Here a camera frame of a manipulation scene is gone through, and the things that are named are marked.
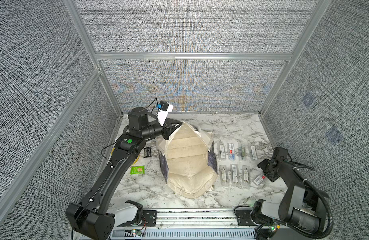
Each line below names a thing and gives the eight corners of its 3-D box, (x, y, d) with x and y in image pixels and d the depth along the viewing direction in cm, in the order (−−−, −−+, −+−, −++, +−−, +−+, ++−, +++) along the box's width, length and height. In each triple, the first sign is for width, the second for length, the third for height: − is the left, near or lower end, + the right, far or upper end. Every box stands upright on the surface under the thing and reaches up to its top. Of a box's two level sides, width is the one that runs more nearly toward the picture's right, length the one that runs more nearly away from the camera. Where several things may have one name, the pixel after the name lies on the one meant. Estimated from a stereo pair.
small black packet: (143, 158, 97) (143, 156, 95) (144, 149, 101) (143, 147, 99) (151, 157, 98) (150, 155, 96) (151, 148, 102) (150, 146, 100)
